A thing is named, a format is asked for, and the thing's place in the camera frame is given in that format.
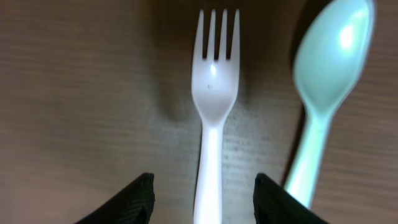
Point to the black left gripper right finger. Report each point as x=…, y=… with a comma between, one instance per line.
x=273, y=205

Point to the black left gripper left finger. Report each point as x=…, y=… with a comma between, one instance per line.
x=134, y=204

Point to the white plastic fork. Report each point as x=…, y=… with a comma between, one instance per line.
x=215, y=84

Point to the mint green plastic spoon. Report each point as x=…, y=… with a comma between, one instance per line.
x=327, y=66

